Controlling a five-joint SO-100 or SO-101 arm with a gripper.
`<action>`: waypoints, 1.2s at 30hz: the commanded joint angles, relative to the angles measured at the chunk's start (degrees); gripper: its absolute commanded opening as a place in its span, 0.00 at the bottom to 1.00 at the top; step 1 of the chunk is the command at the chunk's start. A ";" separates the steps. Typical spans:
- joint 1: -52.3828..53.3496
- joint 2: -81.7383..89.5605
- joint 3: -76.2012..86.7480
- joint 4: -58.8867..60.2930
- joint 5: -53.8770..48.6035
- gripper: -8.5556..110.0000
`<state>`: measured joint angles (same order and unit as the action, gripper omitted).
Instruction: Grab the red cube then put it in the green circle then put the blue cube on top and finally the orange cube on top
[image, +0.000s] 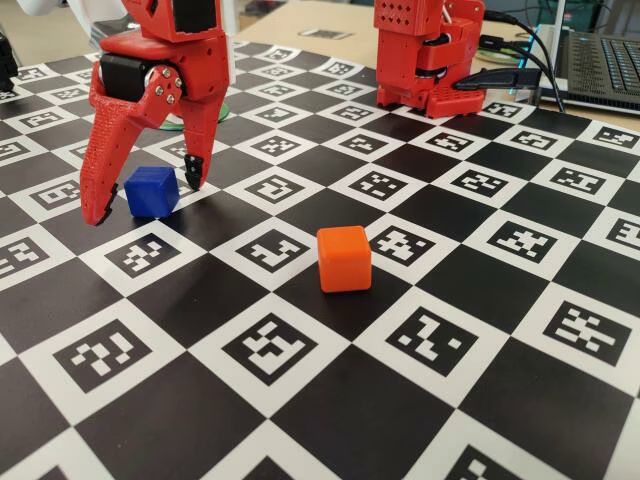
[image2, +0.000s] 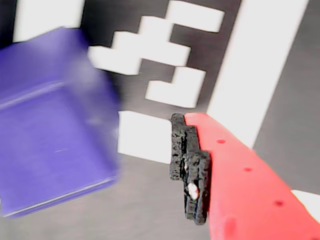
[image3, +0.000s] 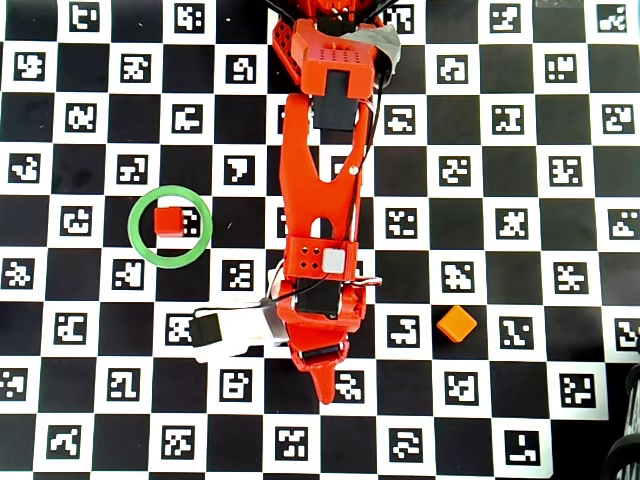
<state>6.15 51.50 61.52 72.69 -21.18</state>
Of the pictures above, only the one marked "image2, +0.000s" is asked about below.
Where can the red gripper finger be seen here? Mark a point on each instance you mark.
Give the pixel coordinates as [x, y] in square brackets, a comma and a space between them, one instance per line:
[250, 195]

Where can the blue cube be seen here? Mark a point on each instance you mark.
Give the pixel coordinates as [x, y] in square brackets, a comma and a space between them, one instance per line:
[55, 125]

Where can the checkerboard marker mat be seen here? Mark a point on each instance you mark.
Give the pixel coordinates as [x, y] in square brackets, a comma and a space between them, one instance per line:
[262, 62]

